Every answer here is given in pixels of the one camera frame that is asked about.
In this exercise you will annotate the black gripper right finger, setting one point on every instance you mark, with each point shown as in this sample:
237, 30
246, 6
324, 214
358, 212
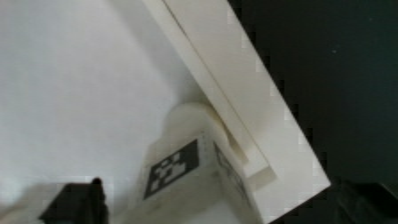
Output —
367, 203

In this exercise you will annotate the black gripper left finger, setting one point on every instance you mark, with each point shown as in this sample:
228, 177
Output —
79, 206

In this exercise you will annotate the white table leg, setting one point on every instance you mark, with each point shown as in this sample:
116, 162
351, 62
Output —
191, 174

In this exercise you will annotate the white square tabletop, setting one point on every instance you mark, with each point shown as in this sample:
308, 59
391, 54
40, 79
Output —
107, 60

